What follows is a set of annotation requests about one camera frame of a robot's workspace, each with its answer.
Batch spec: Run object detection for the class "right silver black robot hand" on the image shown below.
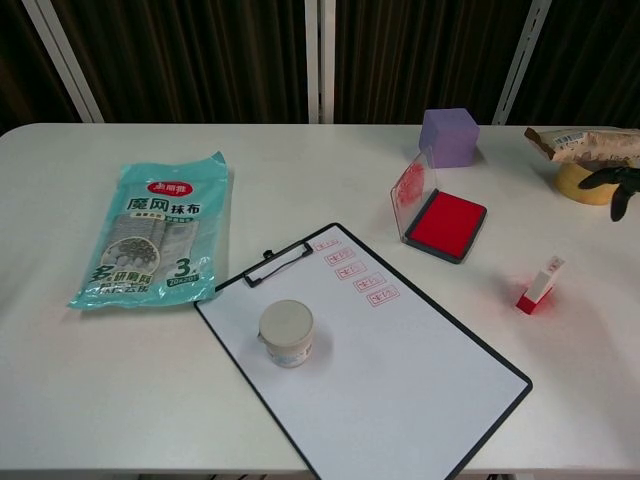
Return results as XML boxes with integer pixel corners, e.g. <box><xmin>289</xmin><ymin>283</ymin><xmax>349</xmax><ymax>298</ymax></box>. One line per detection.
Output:
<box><xmin>578</xmin><ymin>166</ymin><xmax>640</xmax><ymax>221</ymax></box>

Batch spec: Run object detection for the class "red and white stamp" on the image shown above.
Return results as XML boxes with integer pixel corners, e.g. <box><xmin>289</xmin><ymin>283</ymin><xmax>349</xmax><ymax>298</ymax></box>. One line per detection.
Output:
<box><xmin>514</xmin><ymin>255</ymin><xmax>565</xmax><ymax>316</ymax></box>

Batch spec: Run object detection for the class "red ink pad case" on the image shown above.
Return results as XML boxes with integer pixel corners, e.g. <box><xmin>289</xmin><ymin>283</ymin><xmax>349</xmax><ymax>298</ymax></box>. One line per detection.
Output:
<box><xmin>388</xmin><ymin>148</ymin><xmax>489</xmax><ymax>265</ymax></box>

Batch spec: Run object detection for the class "black clipboard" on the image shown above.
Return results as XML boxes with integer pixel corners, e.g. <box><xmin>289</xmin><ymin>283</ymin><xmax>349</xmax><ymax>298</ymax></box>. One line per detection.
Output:
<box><xmin>193</xmin><ymin>221</ymin><xmax>533</xmax><ymax>480</ymax></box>

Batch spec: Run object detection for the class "beige snack wrapper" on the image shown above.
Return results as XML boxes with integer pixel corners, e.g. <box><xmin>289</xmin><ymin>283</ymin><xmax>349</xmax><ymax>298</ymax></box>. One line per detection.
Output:
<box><xmin>523</xmin><ymin>126</ymin><xmax>640</xmax><ymax>166</ymax></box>

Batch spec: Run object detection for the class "yellow tape roll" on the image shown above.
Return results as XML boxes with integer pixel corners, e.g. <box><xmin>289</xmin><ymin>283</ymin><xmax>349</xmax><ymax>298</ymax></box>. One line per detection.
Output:
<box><xmin>553</xmin><ymin>158</ymin><xmax>635</xmax><ymax>206</ymax></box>

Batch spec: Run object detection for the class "purple foam cube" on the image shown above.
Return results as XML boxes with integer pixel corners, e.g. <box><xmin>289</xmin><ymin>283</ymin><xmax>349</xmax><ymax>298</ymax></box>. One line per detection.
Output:
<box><xmin>418</xmin><ymin>108</ymin><xmax>481</xmax><ymax>169</ymax></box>

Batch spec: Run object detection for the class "white paper sheet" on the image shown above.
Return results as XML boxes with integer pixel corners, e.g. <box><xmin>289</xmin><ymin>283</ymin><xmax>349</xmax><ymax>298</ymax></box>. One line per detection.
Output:
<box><xmin>196</xmin><ymin>224</ymin><xmax>530</xmax><ymax>479</ymax></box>

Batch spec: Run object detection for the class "dark pleated curtain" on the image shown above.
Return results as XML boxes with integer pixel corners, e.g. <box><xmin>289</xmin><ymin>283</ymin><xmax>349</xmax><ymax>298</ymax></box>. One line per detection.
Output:
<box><xmin>0</xmin><ymin>0</ymin><xmax>640</xmax><ymax>132</ymax></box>

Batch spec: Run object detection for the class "teal cleaning cloth package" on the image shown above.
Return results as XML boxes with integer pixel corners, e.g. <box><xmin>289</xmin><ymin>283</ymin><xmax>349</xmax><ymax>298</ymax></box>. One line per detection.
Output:
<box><xmin>67</xmin><ymin>147</ymin><xmax>236</xmax><ymax>314</ymax></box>

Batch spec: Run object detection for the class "white slanted frame post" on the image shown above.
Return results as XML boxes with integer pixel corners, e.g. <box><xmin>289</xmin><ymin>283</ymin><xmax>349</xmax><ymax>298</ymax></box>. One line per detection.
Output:
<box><xmin>22</xmin><ymin>0</ymin><xmax>105</xmax><ymax>125</ymax></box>
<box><xmin>492</xmin><ymin>0</ymin><xmax>553</xmax><ymax>126</ymax></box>

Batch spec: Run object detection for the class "white vertical frame post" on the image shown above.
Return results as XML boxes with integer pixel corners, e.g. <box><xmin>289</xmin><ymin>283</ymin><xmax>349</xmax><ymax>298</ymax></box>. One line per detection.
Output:
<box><xmin>304</xmin><ymin>0</ymin><xmax>336</xmax><ymax>125</ymax></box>

